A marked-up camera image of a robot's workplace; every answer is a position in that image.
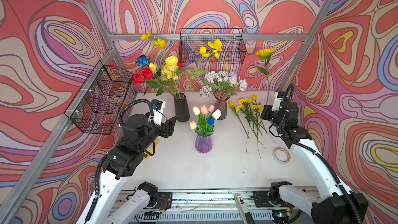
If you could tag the white tape roll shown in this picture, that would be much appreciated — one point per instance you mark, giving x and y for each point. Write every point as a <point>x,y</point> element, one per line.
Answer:
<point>281,155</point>

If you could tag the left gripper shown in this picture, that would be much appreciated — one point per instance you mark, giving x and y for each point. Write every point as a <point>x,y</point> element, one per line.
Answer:
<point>168,129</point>

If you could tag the left black wire basket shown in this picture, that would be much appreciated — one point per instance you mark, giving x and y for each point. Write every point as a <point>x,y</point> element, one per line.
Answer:
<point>103,94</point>

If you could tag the yellow calculator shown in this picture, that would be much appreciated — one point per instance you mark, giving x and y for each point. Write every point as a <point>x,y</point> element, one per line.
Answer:
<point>151,149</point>

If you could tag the yellow and lilac bouquet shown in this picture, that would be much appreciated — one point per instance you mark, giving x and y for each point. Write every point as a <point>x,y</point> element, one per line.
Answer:
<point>223,82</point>

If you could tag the black wire basket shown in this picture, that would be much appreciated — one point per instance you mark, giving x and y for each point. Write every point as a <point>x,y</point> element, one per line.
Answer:
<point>103,94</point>
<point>233,46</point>

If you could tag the tulip bunch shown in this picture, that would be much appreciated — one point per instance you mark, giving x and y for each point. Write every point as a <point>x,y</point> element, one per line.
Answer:
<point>203,113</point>

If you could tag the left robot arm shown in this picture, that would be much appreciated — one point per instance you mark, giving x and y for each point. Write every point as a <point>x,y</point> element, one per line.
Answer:
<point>142,123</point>

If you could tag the yellow tulip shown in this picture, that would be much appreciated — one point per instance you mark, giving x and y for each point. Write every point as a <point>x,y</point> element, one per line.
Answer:
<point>254,100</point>
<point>234,110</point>

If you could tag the tool on front rail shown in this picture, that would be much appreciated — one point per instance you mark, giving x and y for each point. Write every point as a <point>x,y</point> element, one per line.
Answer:
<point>243,209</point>

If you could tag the black vase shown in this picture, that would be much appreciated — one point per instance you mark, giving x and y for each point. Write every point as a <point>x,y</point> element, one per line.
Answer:
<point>181,108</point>

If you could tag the red grey glass vase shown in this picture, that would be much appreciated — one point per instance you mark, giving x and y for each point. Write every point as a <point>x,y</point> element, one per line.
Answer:
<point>221,103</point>

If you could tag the mixed rose bouquet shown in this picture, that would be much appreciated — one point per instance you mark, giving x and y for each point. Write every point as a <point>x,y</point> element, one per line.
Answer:
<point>161,76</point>

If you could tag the purple glass tulip vase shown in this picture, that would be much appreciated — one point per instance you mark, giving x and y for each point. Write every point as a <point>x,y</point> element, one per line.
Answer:
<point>203,143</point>

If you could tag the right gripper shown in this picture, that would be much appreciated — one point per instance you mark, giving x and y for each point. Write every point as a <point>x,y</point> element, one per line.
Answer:
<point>267,109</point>

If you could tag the sunflower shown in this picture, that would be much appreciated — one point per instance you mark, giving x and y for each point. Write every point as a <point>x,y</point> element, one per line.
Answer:
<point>264,55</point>

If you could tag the yellow carnation stem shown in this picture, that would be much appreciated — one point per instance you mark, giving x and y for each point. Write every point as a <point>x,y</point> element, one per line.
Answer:
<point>246,111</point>
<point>256,120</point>
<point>238,109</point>

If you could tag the back black wire basket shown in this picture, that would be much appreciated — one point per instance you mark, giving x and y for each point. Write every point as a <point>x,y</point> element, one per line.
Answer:
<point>233,46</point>

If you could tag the blue tulip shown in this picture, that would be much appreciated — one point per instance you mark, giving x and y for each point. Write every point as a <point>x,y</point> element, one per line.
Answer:
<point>211,121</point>

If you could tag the yellow poppy spray stem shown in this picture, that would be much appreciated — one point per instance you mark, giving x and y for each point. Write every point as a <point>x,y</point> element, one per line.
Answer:
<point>215,48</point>

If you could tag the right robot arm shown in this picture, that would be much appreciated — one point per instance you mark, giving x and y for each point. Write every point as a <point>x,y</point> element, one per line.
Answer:
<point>337,202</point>

